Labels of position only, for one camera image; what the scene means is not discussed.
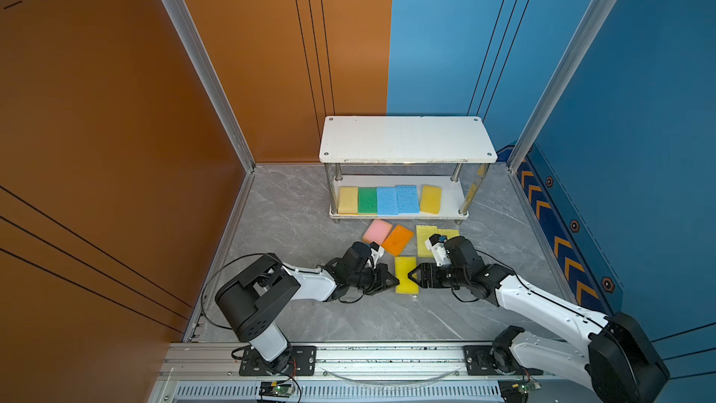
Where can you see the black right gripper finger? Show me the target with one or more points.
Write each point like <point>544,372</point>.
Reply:
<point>423,283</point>
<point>424,272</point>

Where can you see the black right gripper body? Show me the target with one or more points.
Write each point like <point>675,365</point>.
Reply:
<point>448,277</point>

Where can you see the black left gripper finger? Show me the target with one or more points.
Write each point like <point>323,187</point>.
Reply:
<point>382,287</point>
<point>384,277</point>

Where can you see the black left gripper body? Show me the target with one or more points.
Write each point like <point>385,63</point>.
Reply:
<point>369,279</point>

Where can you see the bright yellow sponge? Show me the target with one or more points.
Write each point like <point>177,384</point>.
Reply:
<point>403,267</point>

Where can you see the lime porous sponge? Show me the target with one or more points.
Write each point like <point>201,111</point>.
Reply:
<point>449,233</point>
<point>423,234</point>

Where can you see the blue sponge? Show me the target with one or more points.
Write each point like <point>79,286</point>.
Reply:
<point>408,202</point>
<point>387,202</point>

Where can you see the green sponge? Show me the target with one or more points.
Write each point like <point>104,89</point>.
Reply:
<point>367,201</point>

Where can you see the pale yellow sponge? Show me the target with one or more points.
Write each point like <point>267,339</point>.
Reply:
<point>348,201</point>

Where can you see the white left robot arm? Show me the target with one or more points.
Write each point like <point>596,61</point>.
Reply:
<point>253,299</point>

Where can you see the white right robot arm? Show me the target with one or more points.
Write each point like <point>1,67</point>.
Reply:
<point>610,355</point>

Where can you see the white two-tier shelf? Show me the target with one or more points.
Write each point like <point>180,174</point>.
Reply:
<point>460,142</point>

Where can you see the orange sponge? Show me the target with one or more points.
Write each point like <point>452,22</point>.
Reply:
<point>397,240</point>

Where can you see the pink sponge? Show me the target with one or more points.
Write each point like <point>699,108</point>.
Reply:
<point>377,232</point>

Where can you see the green circuit board right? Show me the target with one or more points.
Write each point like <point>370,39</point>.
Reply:
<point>518,391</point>

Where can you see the green circuit board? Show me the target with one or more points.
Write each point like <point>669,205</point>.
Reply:
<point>276,391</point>
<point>518,391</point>

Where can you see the green circuit board left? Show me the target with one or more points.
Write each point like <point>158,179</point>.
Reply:
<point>276,391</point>

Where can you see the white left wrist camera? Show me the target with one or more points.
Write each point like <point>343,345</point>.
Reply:
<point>377,253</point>

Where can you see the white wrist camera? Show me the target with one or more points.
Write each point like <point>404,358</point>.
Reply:
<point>436,245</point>
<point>377,253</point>

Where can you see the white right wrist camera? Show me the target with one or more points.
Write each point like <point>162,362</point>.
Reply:
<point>436,245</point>

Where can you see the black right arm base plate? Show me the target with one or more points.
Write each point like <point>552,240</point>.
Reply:
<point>486,360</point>

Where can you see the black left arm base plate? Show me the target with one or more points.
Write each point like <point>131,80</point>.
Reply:
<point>297,361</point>

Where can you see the aluminium front rail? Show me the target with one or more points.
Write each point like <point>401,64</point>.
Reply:
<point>395,371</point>

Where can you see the aluminium corner post left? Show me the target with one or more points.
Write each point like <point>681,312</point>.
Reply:
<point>190,37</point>

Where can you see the aluminium corner post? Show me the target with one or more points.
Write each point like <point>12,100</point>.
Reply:
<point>190,37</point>
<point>588,28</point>

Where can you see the aluminium corner post right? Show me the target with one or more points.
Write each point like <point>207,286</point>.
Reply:
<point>588,28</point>

